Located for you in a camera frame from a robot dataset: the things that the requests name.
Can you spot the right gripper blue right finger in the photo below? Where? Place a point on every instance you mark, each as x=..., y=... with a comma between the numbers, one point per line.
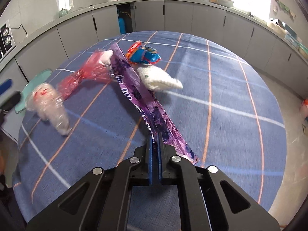
x=159, y=154

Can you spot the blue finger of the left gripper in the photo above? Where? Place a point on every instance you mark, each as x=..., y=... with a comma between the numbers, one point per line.
x=5, y=86
x=11, y=102

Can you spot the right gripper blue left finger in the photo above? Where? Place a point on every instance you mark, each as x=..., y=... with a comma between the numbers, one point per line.
x=150, y=158

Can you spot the clear plastic bag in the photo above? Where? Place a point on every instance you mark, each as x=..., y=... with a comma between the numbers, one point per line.
x=48, y=104

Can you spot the purple snack wrapper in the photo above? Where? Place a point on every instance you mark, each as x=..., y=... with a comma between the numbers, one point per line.
x=155, y=117

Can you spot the white foam net sleeve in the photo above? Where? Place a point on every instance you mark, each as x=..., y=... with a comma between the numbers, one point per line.
x=155, y=78

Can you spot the blue snack wrapper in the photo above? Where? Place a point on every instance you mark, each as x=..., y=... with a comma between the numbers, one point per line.
x=145, y=55

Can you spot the red transparent plastic bag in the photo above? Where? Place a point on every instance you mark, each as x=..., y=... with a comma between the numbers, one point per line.
x=97, y=67

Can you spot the red orange snack bag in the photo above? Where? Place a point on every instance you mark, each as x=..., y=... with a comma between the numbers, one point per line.
x=133, y=49

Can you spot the grey lower kitchen cabinets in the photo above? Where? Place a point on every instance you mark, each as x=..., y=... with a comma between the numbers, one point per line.
x=257, y=43

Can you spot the teal trash bin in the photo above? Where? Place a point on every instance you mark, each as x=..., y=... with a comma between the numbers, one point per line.
x=37, y=80

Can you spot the black white microwave oven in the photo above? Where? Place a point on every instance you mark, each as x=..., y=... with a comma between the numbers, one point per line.
x=7, y=42

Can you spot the blue plaid tablecloth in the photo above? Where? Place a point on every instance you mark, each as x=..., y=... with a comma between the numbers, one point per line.
x=96, y=177

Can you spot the green ceramic jar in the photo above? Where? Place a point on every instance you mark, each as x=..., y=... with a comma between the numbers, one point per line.
x=63, y=12

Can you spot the blue gas cylinder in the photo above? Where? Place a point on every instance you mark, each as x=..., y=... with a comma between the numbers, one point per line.
x=122, y=25

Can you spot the steel pot with lid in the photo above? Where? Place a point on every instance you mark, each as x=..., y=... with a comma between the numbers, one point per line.
x=225, y=3

